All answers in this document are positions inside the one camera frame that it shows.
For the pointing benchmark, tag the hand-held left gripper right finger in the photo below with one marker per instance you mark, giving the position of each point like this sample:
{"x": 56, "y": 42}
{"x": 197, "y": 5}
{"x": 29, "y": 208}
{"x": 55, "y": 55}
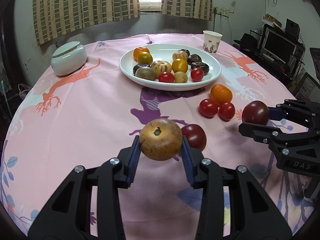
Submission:
{"x": 188, "y": 162}

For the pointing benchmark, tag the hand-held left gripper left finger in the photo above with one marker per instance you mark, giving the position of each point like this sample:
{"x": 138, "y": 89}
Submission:
{"x": 133, "y": 160}

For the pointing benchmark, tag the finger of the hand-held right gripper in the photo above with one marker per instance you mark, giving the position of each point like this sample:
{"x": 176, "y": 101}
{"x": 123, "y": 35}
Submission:
{"x": 275, "y": 113}
{"x": 257, "y": 131}

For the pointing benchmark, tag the dark red plum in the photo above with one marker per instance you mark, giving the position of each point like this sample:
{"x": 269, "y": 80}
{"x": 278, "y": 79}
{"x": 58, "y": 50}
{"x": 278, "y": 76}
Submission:
{"x": 255, "y": 112}
{"x": 196, "y": 137}

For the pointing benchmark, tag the brown passion fruit with stem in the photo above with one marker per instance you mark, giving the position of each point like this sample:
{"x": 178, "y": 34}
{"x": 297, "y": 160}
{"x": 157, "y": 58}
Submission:
{"x": 160, "y": 139}

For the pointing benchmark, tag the small tan round fruit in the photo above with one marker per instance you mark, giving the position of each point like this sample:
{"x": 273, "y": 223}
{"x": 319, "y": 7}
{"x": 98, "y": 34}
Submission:
{"x": 180, "y": 77}

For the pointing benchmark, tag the olive-tan round fruit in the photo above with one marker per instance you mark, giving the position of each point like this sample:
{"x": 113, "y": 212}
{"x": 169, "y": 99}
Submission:
{"x": 145, "y": 73}

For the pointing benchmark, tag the large striped pepino melon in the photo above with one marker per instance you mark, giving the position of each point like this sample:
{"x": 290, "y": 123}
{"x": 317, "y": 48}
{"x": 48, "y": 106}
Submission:
{"x": 161, "y": 67}

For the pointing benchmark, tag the orange-yellow tomato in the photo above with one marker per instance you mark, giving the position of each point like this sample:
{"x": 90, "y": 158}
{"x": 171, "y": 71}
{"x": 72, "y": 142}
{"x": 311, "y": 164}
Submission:
{"x": 179, "y": 65}

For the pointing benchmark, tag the green-orange tomato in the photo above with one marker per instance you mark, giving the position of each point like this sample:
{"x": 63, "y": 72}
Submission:
{"x": 145, "y": 58}

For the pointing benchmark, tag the small striped pepino melon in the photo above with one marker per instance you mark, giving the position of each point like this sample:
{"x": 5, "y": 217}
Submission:
{"x": 180, "y": 55}

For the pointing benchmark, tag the large orange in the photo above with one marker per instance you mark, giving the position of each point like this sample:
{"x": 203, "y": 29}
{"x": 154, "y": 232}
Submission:
{"x": 139, "y": 51}

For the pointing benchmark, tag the white oval plate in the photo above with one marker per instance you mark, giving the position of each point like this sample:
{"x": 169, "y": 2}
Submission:
{"x": 162, "y": 49}

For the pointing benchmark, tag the small red cherry tomato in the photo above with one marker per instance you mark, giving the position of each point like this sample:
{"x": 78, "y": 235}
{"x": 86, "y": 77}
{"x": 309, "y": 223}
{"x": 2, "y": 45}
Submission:
{"x": 208, "y": 108}
{"x": 226, "y": 111}

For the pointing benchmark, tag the black metal rack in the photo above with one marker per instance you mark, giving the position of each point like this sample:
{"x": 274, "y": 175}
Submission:
{"x": 275, "y": 66}

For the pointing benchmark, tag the small mandarin orange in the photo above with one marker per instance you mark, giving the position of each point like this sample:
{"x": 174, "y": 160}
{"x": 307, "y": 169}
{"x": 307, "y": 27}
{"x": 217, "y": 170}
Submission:
{"x": 221, "y": 94}

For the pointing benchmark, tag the pink printed tablecloth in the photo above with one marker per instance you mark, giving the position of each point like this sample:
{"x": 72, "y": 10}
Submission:
{"x": 87, "y": 117}

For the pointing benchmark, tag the computer monitor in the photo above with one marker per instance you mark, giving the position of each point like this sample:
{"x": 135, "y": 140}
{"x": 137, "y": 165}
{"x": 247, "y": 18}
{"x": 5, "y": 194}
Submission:
{"x": 277, "y": 43}

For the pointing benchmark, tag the black hat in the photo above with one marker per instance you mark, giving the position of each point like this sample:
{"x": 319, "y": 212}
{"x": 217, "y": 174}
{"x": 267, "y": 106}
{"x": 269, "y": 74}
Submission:
{"x": 246, "y": 40}

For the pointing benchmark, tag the black speaker box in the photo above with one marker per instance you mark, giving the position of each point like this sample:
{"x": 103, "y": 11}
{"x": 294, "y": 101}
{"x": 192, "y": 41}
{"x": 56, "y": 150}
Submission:
{"x": 292, "y": 26}

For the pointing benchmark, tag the cardboard box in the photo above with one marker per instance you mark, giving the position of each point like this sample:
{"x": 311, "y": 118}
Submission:
{"x": 271, "y": 18}

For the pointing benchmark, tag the printed paper cup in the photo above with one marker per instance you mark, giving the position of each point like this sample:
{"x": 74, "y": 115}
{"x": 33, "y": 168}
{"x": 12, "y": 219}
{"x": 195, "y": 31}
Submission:
{"x": 212, "y": 42}

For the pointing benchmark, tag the pale green lidded ceramic jar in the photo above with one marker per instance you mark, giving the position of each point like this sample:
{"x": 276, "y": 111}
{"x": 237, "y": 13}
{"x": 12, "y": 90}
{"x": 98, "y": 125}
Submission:
{"x": 68, "y": 58}

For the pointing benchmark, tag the clear plastic bag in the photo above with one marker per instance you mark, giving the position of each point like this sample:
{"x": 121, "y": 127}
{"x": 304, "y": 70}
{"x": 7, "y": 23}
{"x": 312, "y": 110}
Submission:
{"x": 23, "y": 90}

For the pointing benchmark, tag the wide checked curtain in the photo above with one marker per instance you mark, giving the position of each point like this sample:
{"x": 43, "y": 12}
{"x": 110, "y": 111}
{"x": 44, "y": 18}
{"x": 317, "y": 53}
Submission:
{"x": 82, "y": 2}

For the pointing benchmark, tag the white wall socket strip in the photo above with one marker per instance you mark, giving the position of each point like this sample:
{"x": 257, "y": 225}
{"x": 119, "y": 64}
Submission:
{"x": 222, "y": 11}

